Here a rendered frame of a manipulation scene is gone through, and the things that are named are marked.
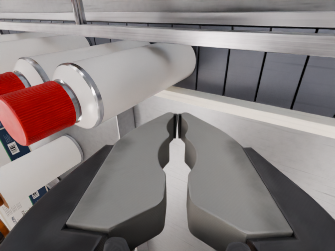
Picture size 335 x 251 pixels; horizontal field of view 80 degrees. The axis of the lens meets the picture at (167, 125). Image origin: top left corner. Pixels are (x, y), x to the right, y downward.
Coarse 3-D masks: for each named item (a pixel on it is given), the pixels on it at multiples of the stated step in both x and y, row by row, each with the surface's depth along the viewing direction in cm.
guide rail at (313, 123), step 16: (160, 96) 27; (176, 96) 25; (192, 96) 24; (208, 96) 24; (224, 96) 24; (224, 112) 23; (240, 112) 22; (256, 112) 21; (272, 112) 20; (288, 112) 20; (304, 112) 20; (304, 128) 19; (320, 128) 18
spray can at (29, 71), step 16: (80, 48) 21; (96, 48) 22; (112, 48) 23; (128, 48) 24; (16, 64) 17; (32, 64) 16; (48, 64) 17; (0, 80) 15; (16, 80) 16; (32, 80) 16; (48, 80) 17
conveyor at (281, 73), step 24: (120, 24) 30; (144, 24) 28; (168, 24) 26; (216, 48) 24; (216, 72) 25; (240, 72) 23; (264, 72) 22; (288, 72) 21; (312, 72) 20; (240, 96) 25; (264, 96) 23; (288, 96) 22; (312, 96) 21
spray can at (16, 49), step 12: (48, 36) 31; (60, 36) 32; (72, 36) 33; (84, 36) 34; (0, 48) 25; (12, 48) 26; (24, 48) 27; (36, 48) 28; (48, 48) 29; (60, 48) 30; (72, 48) 32; (0, 60) 25; (12, 60) 26; (0, 72) 25
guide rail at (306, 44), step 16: (48, 32) 26; (64, 32) 25; (80, 32) 23; (96, 32) 22; (112, 32) 21; (128, 32) 20; (144, 32) 19; (160, 32) 18; (176, 32) 17; (192, 32) 16; (208, 32) 15; (224, 32) 15; (240, 32) 14; (256, 32) 14; (272, 32) 14; (288, 32) 14; (240, 48) 15; (256, 48) 14; (272, 48) 14; (288, 48) 13; (304, 48) 13; (320, 48) 12
